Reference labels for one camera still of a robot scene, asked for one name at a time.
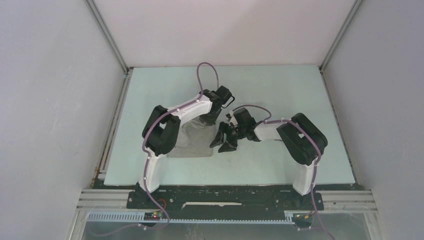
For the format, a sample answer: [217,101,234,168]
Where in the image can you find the grey cloth napkin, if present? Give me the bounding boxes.
[166,117,217,158]

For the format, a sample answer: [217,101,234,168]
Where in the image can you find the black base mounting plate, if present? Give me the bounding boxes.
[126,185,324,222]

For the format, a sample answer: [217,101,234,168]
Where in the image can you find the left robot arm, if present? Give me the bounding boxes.
[138,86,235,208]

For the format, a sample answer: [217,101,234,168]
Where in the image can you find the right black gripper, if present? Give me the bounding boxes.
[209,121,246,153]

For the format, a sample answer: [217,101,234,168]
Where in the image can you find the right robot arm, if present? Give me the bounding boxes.
[209,104,328,209]

